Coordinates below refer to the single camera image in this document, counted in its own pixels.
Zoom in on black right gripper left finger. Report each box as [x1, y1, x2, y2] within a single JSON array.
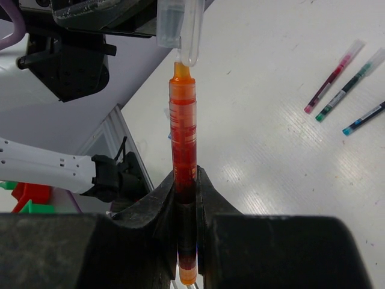
[[90, 172, 176, 288]]

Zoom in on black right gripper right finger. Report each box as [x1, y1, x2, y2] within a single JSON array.
[[196, 167, 250, 288]]

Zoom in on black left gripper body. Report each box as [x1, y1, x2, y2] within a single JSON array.
[[51, 0, 157, 38]]

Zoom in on clear red pen cap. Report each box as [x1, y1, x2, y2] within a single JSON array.
[[156, 0, 205, 67]]

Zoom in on red capped pen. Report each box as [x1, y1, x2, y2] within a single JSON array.
[[169, 61, 198, 286]]

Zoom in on light blue pen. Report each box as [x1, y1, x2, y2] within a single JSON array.
[[342, 102, 384, 136]]

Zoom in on green capped pen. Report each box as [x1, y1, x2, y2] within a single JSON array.
[[315, 48, 384, 122]]

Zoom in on magenta pen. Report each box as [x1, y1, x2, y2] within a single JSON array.
[[304, 40, 366, 114]]

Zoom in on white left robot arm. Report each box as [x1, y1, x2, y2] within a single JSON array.
[[1, 0, 205, 102]]

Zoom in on red plastic block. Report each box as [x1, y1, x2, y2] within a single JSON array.
[[11, 182, 51, 213]]

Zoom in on green plastic block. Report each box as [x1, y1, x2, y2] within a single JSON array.
[[1, 181, 55, 214]]

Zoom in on aluminium front rail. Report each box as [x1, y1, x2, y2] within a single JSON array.
[[78, 104, 205, 289]]

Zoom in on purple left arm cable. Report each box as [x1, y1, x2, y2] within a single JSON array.
[[0, 0, 26, 54]]

